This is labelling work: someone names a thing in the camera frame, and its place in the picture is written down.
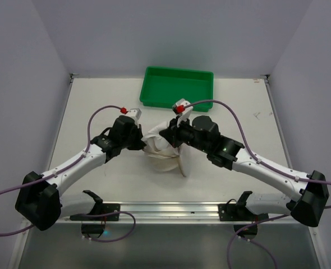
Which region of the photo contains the white bra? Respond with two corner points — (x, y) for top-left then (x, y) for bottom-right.
(141, 121), (179, 159)

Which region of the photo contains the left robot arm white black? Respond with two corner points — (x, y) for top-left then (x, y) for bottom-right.
(15, 115), (145, 231)

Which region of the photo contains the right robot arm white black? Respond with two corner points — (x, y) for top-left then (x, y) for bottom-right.
(159, 116), (329, 227)

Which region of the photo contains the green plastic tray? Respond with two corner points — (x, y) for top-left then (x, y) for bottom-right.
(139, 66), (214, 109)

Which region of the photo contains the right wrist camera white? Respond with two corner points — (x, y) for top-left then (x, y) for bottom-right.
(172, 99), (193, 126)

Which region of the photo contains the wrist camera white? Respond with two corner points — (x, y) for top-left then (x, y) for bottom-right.
(125, 108), (141, 128)
(172, 99), (193, 126)

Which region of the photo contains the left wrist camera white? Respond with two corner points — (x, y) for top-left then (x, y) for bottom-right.
(125, 108), (141, 128)

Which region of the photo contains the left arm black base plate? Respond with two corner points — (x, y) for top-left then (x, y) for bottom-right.
(70, 203), (121, 221)

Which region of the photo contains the aluminium rail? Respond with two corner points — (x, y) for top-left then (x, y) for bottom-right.
(56, 196), (286, 224)

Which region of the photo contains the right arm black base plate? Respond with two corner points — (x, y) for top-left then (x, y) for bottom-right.
(218, 203), (269, 222)

